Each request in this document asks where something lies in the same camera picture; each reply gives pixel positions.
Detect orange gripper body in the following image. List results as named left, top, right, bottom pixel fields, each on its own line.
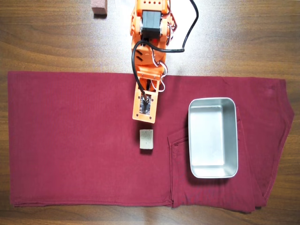
left=135, top=66, right=165, bottom=93

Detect beige speckled cube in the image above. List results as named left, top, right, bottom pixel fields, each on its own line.
left=139, top=128, right=154, bottom=150

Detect pinkish brown block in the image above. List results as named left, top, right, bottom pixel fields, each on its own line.
left=91, top=0, right=109, bottom=15

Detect rectangular metal tray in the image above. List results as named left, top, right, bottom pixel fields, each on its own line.
left=187, top=97, right=239, bottom=179

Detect dark red cloth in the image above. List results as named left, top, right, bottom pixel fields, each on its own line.
left=7, top=71, right=295, bottom=214

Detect white servo wires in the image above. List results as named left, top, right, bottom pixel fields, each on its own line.
left=150, top=14, right=179, bottom=92

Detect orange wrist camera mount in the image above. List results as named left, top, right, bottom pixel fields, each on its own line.
left=132, top=90, right=158, bottom=124

